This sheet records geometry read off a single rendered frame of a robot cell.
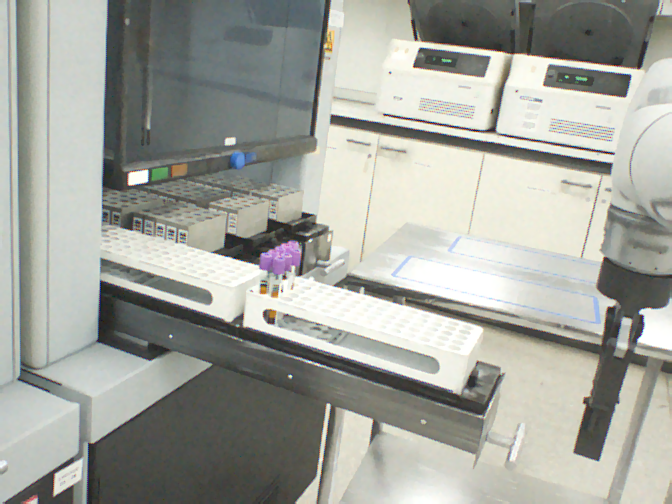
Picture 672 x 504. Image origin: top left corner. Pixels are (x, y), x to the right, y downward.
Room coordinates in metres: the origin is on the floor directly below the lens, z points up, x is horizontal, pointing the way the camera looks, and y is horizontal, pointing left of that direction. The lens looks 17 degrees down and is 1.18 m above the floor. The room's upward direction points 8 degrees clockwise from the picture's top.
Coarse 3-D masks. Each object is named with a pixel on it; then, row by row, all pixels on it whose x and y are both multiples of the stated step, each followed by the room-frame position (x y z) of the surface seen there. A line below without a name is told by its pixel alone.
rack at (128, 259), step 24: (120, 240) 0.94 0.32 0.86; (144, 240) 0.96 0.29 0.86; (120, 264) 0.94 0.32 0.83; (144, 264) 0.86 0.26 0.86; (168, 264) 0.87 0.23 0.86; (192, 264) 0.88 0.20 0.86; (216, 264) 0.89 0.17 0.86; (240, 264) 0.91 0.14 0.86; (144, 288) 0.86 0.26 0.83; (168, 288) 0.92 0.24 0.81; (192, 288) 0.93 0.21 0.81; (216, 288) 0.82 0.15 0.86; (240, 288) 0.83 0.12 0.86; (216, 312) 0.82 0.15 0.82; (240, 312) 0.83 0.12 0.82
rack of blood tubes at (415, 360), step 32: (256, 288) 0.82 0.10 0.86; (320, 288) 0.86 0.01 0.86; (256, 320) 0.79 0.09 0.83; (288, 320) 0.82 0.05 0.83; (320, 320) 0.76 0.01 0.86; (352, 320) 0.77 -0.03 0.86; (384, 320) 0.77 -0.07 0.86; (416, 320) 0.79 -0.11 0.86; (448, 320) 0.80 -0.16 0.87; (352, 352) 0.74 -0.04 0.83; (384, 352) 0.80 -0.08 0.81; (416, 352) 0.81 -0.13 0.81; (448, 352) 0.70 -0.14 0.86; (448, 384) 0.70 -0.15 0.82
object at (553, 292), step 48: (432, 240) 1.36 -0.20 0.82; (480, 240) 1.41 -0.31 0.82; (384, 288) 1.05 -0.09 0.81; (432, 288) 1.05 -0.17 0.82; (480, 288) 1.08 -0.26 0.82; (528, 288) 1.12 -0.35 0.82; (576, 288) 1.16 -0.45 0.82; (576, 336) 0.96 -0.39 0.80; (336, 432) 1.06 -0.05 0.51; (384, 432) 1.46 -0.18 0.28; (384, 480) 1.27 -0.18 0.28; (432, 480) 1.29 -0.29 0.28; (480, 480) 1.32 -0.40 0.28; (528, 480) 1.34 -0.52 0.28; (624, 480) 1.30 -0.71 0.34
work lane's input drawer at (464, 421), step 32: (128, 320) 0.85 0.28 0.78; (160, 320) 0.83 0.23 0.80; (192, 320) 0.82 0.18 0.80; (224, 320) 0.81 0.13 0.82; (192, 352) 0.81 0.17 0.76; (224, 352) 0.79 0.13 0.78; (256, 352) 0.77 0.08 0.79; (288, 352) 0.77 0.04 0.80; (320, 352) 0.75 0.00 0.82; (288, 384) 0.75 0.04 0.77; (320, 384) 0.74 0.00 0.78; (352, 384) 0.72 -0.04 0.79; (384, 384) 0.71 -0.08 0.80; (416, 384) 0.71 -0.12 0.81; (480, 384) 0.72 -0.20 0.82; (384, 416) 0.71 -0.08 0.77; (416, 416) 0.69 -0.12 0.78; (448, 416) 0.68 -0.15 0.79; (480, 416) 0.67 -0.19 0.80; (480, 448) 0.68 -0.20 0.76; (512, 448) 0.70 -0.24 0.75
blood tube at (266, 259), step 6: (264, 258) 0.79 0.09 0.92; (270, 258) 0.80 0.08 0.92; (264, 264) 0.79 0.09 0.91; (270, 264) 0.80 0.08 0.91; (264, 270) 0.79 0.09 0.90; (264, 276) 0.80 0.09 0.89; (264, 282) 0.80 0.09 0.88; (258, 288) 0.80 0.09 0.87; (264, 288) 0.80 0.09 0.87; (264, 294) 0.80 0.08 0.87; (264, 312) 0.80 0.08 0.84; (264, 318) 0.81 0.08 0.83
